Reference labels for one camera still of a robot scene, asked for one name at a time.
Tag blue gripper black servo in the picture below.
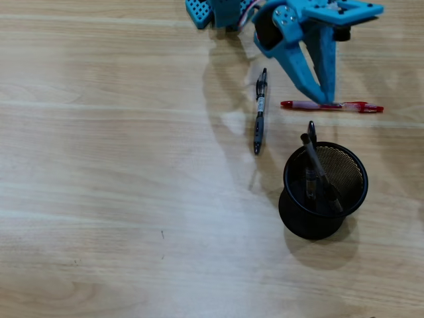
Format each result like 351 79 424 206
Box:
253 3 339 103

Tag red pen white grip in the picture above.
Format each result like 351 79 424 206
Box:
280 100 384 114

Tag black pen black rubber grip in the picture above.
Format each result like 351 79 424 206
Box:
305 121 319 199

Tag clear pen with grey grip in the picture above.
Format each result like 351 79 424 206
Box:
253 68 268 156

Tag clear pen with black cap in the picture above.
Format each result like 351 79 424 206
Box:
300 132 344 213

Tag black mesh pen holder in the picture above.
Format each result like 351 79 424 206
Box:
278 141 369 241

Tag wrist camera on blue mount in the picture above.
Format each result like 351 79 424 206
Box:
303 0 385 42

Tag red white servo wires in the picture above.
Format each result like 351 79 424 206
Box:
238 3 262 29

